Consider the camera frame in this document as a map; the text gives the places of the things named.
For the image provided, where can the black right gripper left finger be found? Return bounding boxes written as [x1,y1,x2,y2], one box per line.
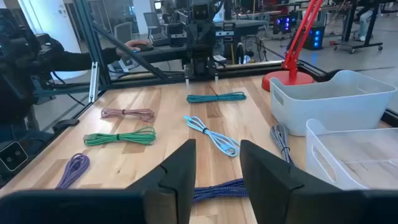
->
[0,139,197,224]

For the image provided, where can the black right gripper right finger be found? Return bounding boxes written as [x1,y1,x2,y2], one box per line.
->
[239,139,398,224]

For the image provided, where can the dark blue braided USB cable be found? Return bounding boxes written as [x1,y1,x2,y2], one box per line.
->
[192,177,249,203]

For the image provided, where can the grey braided USB cable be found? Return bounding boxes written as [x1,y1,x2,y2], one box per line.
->
[269,123,295,165]

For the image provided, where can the teal braided USB cable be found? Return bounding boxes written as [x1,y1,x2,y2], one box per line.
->
[186,91,248,104]

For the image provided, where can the green USB cable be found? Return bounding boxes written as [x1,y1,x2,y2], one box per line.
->
[83,126,157,147]

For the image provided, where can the light blue USB cable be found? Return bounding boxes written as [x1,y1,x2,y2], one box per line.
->
[183,115,241,158]

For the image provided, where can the pink USB cable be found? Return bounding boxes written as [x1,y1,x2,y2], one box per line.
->
[100,108,155,123]

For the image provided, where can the purple USB cable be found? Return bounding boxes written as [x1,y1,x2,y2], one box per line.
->
[55,152,91,190]

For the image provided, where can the dark office desk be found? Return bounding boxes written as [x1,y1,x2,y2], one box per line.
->
[136,43,193,63]

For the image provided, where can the grey office chair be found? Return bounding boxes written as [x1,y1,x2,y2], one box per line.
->
[142,12,162,38]
[113,22,134,44]

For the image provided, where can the clear plastic bin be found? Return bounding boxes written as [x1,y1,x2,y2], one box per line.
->
[305,118,398,191]

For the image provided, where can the black computer mouse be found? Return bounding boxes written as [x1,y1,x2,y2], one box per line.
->
[133,43,155,52]

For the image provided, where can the person's hand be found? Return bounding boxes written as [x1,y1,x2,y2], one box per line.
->
[116,39,150,57]

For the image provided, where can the computer tower blue lights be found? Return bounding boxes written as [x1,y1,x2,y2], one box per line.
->
[303,26,325,51]
[272,11,299,35]

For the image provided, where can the white opaque plastic bin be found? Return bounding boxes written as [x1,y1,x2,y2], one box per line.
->
[269,70,397,137]

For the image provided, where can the red desk lamp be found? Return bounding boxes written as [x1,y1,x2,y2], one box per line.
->
[261,0,324,93]

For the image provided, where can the black table edge clamp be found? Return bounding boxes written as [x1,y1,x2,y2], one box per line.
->
[52,118,80,134]

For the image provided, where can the person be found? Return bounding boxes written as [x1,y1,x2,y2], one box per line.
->
[356,8,374,43]
[0,9,128,147]

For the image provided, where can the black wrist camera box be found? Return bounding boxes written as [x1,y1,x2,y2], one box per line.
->
[191,2,210,21]

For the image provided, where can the black aluminium table frame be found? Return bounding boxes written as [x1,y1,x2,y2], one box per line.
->
[32,0,398,128]

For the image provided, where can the black table-level camera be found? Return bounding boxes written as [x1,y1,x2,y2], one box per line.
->
[0,140,29,172]

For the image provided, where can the black wheeled workstation frame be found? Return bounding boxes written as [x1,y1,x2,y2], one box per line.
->
[331,0,384,54]

